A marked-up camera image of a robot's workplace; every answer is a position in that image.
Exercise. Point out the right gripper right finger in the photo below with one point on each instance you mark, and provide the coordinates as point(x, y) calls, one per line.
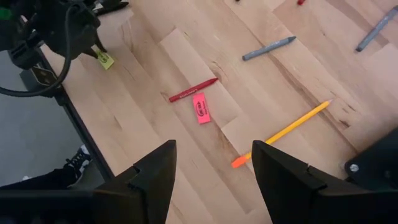
point(280, 180)

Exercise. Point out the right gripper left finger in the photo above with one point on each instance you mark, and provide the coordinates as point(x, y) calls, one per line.
point(158, 174)

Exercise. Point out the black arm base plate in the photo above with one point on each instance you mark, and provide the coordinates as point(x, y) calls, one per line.
point(379, 161)

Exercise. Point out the small black camera mount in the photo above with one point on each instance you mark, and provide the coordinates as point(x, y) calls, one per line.
point(43, 79)

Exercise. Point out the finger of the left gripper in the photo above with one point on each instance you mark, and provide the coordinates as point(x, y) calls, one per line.
point(99, 43)
point(90, 54)

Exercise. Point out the pink eraser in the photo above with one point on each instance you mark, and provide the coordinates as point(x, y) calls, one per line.
point(201, 109)

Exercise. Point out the yellow eraser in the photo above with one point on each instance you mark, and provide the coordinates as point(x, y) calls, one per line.
point(105, 60)

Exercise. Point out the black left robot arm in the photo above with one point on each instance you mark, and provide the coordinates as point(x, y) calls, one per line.
point(12, 31)

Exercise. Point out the person's leg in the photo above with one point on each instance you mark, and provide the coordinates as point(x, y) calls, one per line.
point(76, 163)

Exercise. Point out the grey crayon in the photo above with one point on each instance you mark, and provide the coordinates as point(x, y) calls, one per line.
point(267, 48)
point(374, 29)

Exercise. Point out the yellow pencil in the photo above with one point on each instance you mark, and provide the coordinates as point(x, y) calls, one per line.
point(289, 127)

